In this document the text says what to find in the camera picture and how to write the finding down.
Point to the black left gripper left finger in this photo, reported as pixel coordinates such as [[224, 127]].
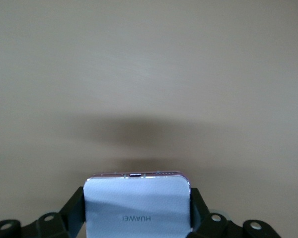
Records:
[[52, 225]]

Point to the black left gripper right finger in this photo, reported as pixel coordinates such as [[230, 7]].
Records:
[[218, 226]]

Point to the lavender white phone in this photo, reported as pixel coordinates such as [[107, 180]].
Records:
[[136, 198]]

